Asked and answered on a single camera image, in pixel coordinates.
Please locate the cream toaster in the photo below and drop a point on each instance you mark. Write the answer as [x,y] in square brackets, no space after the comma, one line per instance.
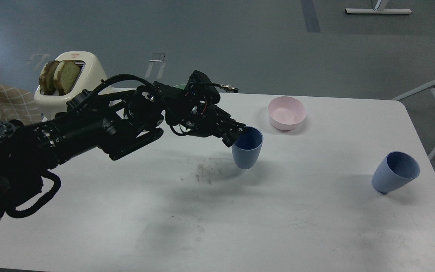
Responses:
[89,78]

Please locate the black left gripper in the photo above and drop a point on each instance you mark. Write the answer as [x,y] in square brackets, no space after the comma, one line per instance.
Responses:
[194,111]

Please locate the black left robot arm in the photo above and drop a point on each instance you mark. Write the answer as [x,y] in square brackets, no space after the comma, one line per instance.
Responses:
[121,115]

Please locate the pink bowl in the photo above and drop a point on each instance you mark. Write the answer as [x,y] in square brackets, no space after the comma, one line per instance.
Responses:
[286,113]

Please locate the beige checkered cloth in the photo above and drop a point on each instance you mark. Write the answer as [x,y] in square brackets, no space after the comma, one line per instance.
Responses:
[16,103]

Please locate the dark blue cup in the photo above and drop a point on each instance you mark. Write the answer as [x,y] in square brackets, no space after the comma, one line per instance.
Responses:
[247,148]

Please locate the white stand base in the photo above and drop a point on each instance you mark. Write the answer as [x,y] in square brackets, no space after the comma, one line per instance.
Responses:
[380,7]

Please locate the light blue cup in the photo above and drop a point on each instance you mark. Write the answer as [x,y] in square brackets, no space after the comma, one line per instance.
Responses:
[395,171]

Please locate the toast slice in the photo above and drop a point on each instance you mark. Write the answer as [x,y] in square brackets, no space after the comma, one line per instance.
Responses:
[46,78]
[65,75]

